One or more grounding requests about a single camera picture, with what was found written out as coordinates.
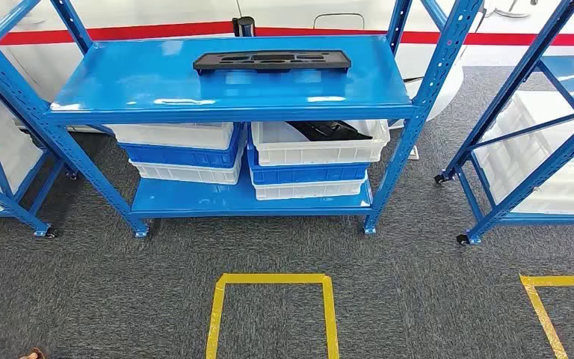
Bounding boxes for black plastic plate frame part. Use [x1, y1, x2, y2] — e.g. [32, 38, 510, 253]
[193, 49, 352, 76]

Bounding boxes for black plastic trim part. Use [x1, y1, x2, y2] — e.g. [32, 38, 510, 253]
[286, 120, 373, 142]

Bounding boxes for yellow floor tape outline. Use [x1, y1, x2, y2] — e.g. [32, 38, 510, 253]
[205, 273, 341, 359]
[519, 274, 574, 359]

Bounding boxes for white car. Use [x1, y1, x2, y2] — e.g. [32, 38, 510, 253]
[0, 0, 466, 134]

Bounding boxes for red barrier belt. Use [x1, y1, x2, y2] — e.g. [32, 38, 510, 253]
[0, 20, 236, 46]
[254, 27, 574, 48]

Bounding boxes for large white plastic crate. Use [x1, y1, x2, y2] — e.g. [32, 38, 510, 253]
[472, 91, 574, 216]
[0, 93, 46, 213]

